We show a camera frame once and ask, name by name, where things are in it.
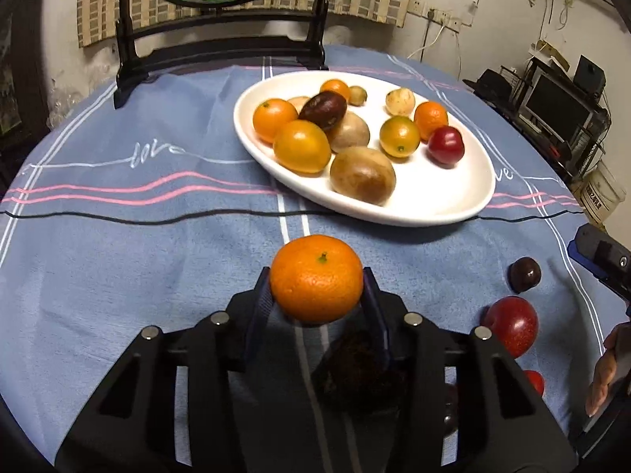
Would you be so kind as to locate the round goldfish screen black stand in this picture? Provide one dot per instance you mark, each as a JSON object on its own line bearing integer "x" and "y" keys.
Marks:
{"x": 222, "y": 48}

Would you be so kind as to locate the dark wooden cabinet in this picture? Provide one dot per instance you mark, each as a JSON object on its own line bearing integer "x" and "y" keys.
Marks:
{"x": 15, "y": 108}

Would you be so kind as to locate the dark brown oblong fruit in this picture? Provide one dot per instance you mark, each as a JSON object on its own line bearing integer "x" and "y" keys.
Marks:
{"x": 323, "y": 111}

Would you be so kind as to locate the black media shelf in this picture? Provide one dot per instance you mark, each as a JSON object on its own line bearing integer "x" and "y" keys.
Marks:
{"x": 586, "y": 152}

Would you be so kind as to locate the yellow speckled fruit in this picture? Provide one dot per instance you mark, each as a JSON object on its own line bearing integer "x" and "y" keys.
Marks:
{"x": 399, "y": 136}

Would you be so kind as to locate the smooth orange fruit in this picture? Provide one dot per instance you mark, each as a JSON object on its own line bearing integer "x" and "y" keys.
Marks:
{"x": 268, "y": 119}

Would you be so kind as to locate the small red tomato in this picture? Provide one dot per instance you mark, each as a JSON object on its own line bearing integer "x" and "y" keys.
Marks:
{"x": 535, "y": 382}

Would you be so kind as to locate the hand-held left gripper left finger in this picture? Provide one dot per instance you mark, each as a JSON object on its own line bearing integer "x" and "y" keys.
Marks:
{"x": 257, "y": 325}

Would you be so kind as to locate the dark purple plum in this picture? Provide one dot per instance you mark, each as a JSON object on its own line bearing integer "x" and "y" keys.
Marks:
{"x": 524, "y": 274}

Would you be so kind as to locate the white wall socket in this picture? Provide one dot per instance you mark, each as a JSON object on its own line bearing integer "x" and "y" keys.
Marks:
{"x": 436, "y": 14}
{"x": 416, "y": 8}
{"x": 454, "y": 22}

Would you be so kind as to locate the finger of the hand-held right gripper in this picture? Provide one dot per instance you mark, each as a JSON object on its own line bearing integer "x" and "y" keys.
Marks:
{"x": 599, "y": 254}

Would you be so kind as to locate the black monitor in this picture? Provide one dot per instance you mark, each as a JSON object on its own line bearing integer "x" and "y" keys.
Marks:
{"x": 557, "y": 108}

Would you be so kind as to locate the small beige longan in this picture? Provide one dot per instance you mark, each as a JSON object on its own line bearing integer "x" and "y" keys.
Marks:
{"x": 399, "y": 102}
{"x": 357, "y": 95}

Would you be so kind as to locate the large red plum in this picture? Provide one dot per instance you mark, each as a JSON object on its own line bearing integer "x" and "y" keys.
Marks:
{"x": 512, "y": 325}

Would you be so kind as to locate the dark red plum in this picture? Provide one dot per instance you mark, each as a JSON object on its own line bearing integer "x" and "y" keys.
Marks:
{"x": 445, "y": 145}

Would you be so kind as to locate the black speaker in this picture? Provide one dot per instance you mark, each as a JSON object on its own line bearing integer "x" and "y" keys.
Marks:
{"x": 589, "y": 76}

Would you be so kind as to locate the white plastic bucket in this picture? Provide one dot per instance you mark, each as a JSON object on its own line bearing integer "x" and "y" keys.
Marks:
{"x": 599, "y": 192}

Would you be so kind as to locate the white oval plate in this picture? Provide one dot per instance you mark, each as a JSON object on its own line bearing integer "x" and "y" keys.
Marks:
{"x": 434, "y": 192}

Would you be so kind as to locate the person's right hand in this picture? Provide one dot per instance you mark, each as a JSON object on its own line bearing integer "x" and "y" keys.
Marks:
{"x": 604, "y": 374}

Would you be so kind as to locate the tan round fruit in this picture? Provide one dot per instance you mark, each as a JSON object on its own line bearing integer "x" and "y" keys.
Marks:
{"x": 352, "y": 134}
{"x": 363, "y": 175}
{"x": 296, "y": 103}

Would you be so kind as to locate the orange tangerine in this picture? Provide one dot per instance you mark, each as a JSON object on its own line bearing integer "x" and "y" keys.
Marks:
{"x": 335, "y": 89}
{"x": 316, "y": 286}
{"x": 431, "y": 119}

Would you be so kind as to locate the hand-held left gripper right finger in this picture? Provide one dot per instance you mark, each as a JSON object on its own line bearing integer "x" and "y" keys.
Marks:
{"x": 377, "y": 325}

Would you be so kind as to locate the large yellow passion fruit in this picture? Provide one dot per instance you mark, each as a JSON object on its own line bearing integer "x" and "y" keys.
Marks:
{"x": 301, "y": 146}

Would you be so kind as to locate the blue striped tablecloth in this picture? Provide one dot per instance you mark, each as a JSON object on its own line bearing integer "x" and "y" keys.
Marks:
{"x": 123, "y": 281}

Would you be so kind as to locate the black hat-shaped item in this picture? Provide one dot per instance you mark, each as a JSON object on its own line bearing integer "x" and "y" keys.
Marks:
{"x": 493, "y": 84}

